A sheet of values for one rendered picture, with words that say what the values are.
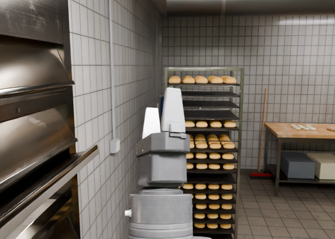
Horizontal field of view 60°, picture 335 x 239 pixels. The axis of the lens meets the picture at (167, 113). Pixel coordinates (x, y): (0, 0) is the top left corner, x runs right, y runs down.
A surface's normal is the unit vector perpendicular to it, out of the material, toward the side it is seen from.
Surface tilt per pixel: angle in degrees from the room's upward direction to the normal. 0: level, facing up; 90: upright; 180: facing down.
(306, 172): 90
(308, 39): 90
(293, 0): 113
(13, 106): 90
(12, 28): 90
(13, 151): 70
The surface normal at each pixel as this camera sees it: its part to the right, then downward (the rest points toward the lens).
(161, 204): 0.04, -0.25
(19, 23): 0.99, 0.02
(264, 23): -0.11, 0.16
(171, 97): 0.32, -0.23
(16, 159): 0.94, -0.32
